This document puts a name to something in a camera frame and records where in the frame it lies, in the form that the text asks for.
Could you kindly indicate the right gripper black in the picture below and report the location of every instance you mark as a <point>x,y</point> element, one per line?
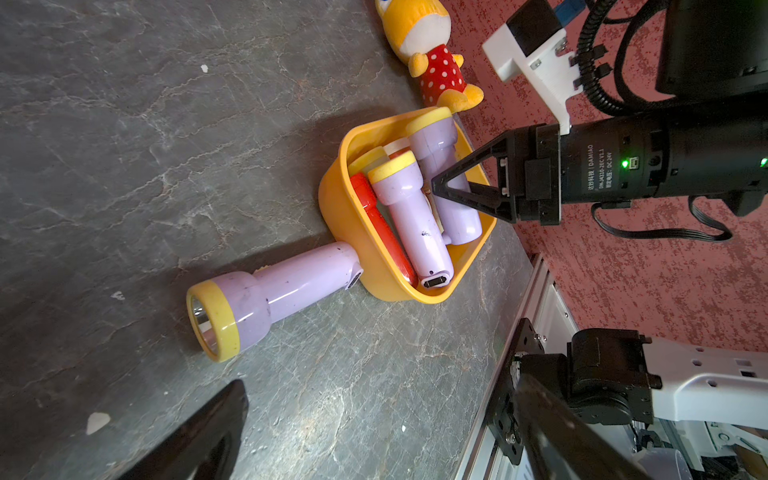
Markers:
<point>527,170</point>

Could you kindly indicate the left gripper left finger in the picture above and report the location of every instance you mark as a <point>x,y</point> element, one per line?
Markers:
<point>206,446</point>

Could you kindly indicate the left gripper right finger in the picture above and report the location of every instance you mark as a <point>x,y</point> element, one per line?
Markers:
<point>558,444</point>

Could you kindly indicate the purple flashlight top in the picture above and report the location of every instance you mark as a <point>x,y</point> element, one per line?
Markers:
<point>432,138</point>

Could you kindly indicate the purple flashlight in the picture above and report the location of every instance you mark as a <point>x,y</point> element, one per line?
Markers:
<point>398,184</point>
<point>234,311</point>
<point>432,138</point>

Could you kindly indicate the yellow plastic storage tray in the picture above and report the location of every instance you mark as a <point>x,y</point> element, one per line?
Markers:
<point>348,221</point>

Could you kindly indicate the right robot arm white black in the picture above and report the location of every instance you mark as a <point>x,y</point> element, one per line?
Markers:
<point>681,112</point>

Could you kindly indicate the orange plush toy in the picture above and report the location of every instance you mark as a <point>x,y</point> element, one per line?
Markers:
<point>418,31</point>

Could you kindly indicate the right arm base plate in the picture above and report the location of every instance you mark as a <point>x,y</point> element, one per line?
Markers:
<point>499,416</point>

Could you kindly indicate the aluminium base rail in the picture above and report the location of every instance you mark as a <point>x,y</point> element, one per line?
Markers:
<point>567,403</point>

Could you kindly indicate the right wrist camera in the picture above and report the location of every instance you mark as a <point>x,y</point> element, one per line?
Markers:
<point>532,43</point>

